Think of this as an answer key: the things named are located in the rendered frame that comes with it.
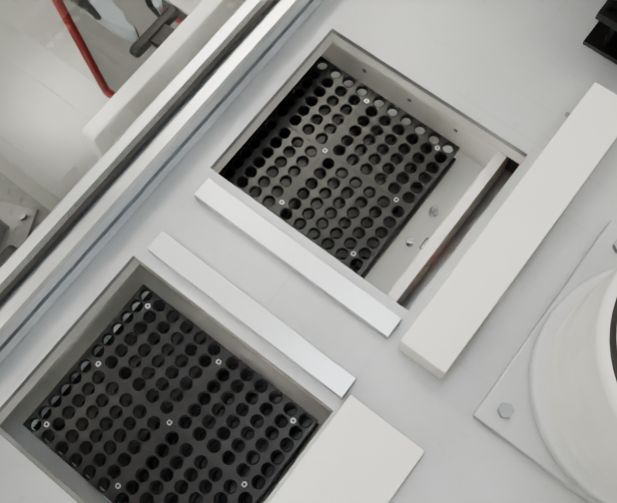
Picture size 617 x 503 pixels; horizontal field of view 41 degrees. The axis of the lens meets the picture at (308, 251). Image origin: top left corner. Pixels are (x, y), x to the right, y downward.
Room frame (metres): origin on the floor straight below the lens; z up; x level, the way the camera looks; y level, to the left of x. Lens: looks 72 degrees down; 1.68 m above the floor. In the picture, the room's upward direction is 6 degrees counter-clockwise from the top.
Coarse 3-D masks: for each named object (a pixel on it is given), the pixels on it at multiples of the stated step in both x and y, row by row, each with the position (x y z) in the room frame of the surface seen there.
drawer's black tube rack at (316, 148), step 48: (288, 96) 0.44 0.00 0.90; (336, 96) 0.43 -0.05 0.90; (288, 144) 0.38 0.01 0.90; (336, 144) 0.38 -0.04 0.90; (384, 144) 0.37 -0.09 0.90; (432, 144) 0.36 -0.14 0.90; (288, 192) 0.33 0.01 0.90; (336, 192) 0.32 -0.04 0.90; (384, 192) 0.32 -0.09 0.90; (336, 240) 0.27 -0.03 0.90; (384, 240) 0.26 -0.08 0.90
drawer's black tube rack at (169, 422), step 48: (144, 336) 0.19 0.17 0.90; (192, 336) 0.19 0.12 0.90; (96, 384) 0.15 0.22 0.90; (144, 384) 0.15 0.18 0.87; (192, 384) 0.14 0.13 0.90; (240, 384) 0.14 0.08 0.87; (48, 432) 0.11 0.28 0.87; (96, 432) 0.11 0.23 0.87; (144, 432) 0.10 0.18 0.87; (192, 432) 0.09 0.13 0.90; (240, 432) 0.09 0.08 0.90; (288, 432) 0.08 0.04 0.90; (96, 480) 0.06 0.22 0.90; (144, 480) 0.06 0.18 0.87; (192, 480) 0.05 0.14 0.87; (240, 480) 0.05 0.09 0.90
